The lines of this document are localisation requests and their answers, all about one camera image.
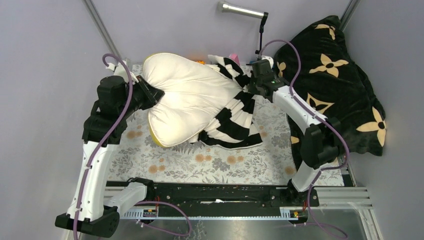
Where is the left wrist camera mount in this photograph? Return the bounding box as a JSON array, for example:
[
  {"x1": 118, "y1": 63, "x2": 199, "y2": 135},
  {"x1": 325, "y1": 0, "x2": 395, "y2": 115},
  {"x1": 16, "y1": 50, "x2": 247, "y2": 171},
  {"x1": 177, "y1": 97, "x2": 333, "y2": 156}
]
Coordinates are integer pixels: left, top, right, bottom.
[{"x1": 105, "y1": 60, "x2": 140, "y2": 85}]

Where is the pink metronome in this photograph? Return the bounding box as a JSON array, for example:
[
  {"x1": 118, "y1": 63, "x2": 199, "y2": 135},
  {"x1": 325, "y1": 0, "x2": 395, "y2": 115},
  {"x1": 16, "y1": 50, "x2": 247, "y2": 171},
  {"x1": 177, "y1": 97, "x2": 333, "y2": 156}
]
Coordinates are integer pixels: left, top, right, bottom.
[{"x1": 229, "y1": 53, "x2": 240, "y2": 65}]

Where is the black white striped pillow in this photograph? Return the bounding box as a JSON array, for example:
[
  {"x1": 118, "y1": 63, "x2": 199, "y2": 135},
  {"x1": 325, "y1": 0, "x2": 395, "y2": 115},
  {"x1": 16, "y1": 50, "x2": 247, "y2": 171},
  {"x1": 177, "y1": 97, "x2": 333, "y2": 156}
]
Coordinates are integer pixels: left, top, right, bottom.
[{"x1": 188, "y1": 54, "x2": 263, "y2": 150}]

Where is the black floral patterned blanket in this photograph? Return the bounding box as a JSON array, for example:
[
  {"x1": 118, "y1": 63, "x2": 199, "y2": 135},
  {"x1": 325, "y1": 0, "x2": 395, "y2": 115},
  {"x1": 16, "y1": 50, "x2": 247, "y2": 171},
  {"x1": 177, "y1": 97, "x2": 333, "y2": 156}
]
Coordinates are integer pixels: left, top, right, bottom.
[{"x1": 273, "y1": 15, "x2": 387, "y2": 156}]

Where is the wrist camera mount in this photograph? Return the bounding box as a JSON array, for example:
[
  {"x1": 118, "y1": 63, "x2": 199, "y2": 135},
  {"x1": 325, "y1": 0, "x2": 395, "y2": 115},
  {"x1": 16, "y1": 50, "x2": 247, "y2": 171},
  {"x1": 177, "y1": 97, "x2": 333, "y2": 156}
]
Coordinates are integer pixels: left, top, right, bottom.
[
  {"x1": 105, "y1": 60, "x2": 140, "y2": 85},
  {"x1": 261, "y1": 55, "x2": 275, "y2": 68}
]

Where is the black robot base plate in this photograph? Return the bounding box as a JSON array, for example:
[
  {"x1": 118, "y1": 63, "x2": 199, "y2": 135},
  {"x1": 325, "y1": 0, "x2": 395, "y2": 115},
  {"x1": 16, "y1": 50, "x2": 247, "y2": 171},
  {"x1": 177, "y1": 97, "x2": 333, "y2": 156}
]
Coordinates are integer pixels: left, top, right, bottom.
[{"x1": 136, "y1": 183, "x2": 320, "y2": 220}]

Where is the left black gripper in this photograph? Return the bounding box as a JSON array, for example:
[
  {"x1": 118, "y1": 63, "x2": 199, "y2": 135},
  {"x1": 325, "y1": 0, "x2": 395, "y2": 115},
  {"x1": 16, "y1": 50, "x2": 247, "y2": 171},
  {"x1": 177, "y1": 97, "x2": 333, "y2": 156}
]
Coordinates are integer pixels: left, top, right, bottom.
[{"x1": 117, "y1": 74, "x2": 163, "y2": 118}]

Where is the floral patterned table cloth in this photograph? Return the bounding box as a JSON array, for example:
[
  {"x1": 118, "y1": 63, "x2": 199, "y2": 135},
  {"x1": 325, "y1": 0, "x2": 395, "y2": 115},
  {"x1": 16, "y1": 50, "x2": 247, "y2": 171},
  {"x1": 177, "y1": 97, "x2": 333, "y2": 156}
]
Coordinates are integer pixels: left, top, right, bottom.
[{"x1": 93, "y1": 64, "x2": 345, "y2": 187}]

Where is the white yellow pillow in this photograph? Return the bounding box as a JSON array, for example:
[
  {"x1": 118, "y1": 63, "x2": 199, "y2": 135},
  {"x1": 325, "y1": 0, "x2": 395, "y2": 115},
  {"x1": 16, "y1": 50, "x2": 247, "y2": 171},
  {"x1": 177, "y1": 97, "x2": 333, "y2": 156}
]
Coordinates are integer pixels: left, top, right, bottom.
[{"x1": 142, "y1": 53, "x2": 242, "y2": 148}]

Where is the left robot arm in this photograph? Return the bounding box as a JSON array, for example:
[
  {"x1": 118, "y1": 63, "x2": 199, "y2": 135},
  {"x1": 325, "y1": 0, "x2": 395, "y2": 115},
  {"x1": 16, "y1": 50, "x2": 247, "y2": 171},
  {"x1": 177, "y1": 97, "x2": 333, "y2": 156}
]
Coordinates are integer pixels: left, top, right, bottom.
[{"x1": 55, "y1": 76, "x2": 165, "y2": 238}]

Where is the silver flashlight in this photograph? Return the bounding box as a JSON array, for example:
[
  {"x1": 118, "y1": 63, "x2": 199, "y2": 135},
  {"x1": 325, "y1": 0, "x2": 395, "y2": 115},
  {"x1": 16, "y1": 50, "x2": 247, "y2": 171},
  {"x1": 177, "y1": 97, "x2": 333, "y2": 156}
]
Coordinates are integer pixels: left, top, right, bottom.
[{"x1": 217, "y1": 0, "x2": 269, "y2": 60}]

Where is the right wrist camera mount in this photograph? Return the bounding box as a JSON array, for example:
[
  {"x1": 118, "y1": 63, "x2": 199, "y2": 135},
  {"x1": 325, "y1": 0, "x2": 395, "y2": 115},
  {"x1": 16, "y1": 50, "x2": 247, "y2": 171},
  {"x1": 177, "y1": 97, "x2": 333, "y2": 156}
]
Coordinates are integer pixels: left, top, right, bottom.
[{"x1": 261, "y1": 55, "x2": 275, "y2": 68}]

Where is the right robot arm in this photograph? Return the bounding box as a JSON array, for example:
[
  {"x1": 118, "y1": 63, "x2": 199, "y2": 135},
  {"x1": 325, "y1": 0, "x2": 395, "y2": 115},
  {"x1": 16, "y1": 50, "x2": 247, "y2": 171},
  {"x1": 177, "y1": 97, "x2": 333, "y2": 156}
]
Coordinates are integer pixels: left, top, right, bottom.
[{"x1": 248, "y1": 59, "x2": 349, "y2": 206}]

